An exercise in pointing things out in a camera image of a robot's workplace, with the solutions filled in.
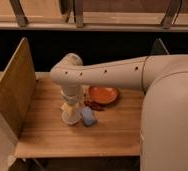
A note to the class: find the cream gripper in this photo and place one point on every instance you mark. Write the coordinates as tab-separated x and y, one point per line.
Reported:
71	100

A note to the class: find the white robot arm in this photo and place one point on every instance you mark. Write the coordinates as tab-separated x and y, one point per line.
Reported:
164	115

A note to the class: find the dark red snack wrapper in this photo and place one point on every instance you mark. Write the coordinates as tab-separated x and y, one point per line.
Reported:
93	105

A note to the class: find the orange plate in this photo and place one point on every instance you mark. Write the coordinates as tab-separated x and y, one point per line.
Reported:
103	95

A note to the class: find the left wooden side panel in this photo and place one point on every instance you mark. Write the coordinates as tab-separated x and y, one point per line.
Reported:
17	84

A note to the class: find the right dark side panel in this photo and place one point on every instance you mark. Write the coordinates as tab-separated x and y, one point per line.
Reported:
159	48

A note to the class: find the middle metal shelf bracket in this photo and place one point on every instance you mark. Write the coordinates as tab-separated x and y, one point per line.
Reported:
78	13

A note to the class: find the metal shelf bracket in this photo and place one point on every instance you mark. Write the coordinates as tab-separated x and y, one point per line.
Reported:
78	13
21	19
171	14

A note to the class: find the left metal shelf bracket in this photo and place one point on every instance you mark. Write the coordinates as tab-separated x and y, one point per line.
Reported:
21	19

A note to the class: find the right metal shelf bracket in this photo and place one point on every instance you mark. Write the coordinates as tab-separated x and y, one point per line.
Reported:
171	14

